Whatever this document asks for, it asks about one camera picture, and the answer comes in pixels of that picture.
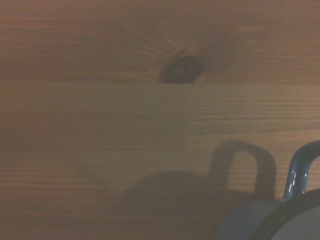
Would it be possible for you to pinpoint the teal ceramic mug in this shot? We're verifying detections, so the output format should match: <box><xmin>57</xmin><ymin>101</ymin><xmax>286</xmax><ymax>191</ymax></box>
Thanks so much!
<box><xmin>212</xmin><ymin>139</ymin><xmax>320</xmax><ymax>240</ymax></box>

